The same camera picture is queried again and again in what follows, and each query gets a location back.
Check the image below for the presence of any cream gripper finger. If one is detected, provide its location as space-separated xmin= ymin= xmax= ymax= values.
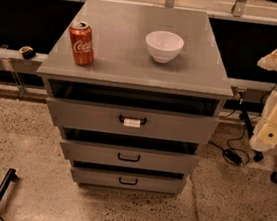
xmin=257 ymin=49 xmax=277 ymax=72

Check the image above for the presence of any grey drawer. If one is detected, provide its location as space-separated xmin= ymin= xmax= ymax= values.
xmin=47 ymin=98 xmax=219 ymax=144
xmin=71 ymin=167 xmax=186 ymax=195
xmin=61 ymin=140 xmax=199 ymax=174

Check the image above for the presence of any grey drawer cabinet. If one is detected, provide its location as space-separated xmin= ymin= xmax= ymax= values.
xmin=23 ymin=0 xmax=244 ymax=203

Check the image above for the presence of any grey top drawer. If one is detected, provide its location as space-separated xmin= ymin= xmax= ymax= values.
xmin=47 ymin=98 xmax=219 ymax=144

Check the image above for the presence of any grey bottom drawer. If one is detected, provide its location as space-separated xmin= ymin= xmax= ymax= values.
xmin=71 ymin=167 xmax=186 ymax=195

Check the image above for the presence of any black stand pole right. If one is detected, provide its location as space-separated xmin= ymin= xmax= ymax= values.
xmin=235 ymin=89 xmax=264 ymax=162

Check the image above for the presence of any white ceramic bowl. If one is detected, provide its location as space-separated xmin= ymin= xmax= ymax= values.
xmin=145 ymin=30 xmax=184 ymax=63

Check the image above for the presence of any red Coca-Cola can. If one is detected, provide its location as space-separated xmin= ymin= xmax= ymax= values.
xmin=69 ymin=22 xmax=94 ymax=66

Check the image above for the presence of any black yellow tape measure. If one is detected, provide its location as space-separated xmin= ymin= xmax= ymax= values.
xmin=19 ymin=46 xmax=36 ymax=60

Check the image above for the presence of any metal rail frame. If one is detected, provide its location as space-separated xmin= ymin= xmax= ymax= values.
xmin=0 ymin=0 xmax=277 ymax=130

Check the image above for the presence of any black power cable adapter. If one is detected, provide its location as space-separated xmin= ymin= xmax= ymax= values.
xmin=206 ymin=75 xmax=277 ymax=170

